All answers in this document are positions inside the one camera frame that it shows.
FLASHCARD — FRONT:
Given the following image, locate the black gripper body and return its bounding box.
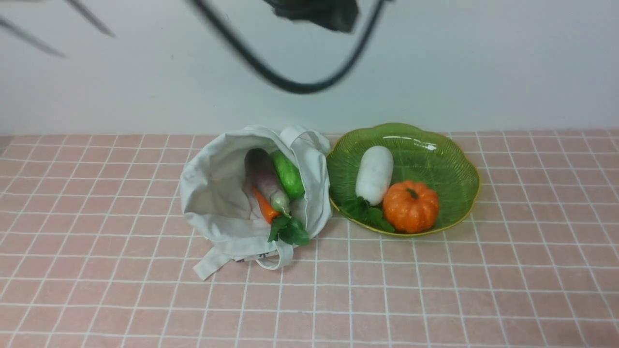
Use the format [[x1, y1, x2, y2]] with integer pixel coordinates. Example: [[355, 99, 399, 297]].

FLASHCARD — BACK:
[[265, 0, 360, 33]]

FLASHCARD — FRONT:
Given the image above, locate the white toy radish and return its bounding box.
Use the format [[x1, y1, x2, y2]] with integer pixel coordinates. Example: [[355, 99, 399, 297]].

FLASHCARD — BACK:
[[342, 146, 395, 232]]

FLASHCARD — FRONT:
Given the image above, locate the white cloth bag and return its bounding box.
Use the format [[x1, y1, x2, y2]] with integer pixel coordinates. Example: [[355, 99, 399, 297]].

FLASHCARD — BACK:
[[179, 125, 332, 280]]

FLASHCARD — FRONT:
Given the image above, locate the green glass leaf plate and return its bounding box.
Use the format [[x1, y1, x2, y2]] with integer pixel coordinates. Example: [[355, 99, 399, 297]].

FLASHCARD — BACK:
[[326, 123, 481, 238]]

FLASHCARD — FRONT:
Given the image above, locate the green toy cucumber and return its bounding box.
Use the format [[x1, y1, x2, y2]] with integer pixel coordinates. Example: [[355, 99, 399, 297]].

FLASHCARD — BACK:
[[270, 150, 305, 201]]

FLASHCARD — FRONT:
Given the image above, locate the purple toy eggplant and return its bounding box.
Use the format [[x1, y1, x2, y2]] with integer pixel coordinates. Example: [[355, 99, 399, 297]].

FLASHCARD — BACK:
[[245, 148, 291, 216]]

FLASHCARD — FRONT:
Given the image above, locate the orange toy pumpkin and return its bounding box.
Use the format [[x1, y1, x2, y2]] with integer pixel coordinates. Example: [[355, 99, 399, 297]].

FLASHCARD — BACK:
[[383, 180, 440, 234]]

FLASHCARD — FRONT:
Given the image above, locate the orange toy carrot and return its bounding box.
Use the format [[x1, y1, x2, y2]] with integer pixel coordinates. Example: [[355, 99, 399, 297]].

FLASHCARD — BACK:
[[252, 187, 310, 246]]

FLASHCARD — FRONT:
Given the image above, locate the pink checkered tablecloth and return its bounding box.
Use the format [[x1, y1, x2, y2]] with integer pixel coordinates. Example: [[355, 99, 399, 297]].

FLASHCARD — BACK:
[[0, 130, 619, 348]]

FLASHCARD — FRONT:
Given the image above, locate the black cable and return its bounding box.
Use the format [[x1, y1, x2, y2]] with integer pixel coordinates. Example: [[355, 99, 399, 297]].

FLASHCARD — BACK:
[[186, 0, 387, 95]]

